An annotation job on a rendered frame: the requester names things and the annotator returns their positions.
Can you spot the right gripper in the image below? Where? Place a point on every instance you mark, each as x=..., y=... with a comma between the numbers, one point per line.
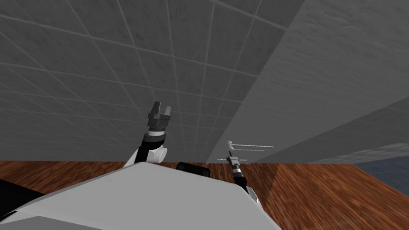
x=233, y=161

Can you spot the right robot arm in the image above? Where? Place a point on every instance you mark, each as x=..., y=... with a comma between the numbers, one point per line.
x=242, y=182

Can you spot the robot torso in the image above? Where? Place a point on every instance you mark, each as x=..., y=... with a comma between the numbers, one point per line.
x=173, y=208

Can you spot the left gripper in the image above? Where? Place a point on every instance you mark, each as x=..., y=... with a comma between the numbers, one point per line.
x=158, y=121

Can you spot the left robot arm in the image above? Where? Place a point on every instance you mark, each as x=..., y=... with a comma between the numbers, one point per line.
x=148, y=151

